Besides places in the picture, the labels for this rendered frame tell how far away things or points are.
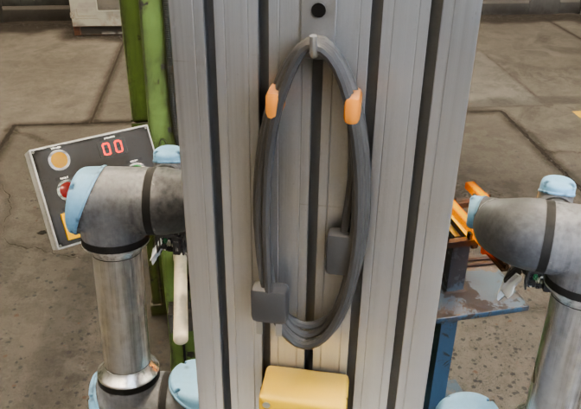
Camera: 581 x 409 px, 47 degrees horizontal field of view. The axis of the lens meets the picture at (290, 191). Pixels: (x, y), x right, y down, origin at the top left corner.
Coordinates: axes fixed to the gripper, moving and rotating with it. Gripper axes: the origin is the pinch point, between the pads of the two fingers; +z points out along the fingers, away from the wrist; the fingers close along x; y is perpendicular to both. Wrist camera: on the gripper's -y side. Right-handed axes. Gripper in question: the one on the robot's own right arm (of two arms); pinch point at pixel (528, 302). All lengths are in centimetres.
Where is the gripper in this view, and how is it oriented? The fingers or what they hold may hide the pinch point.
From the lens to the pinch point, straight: 177.8
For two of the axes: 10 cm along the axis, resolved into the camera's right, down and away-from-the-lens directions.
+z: -0.1, 8.8, 4.8
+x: 9.9, 0.8, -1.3
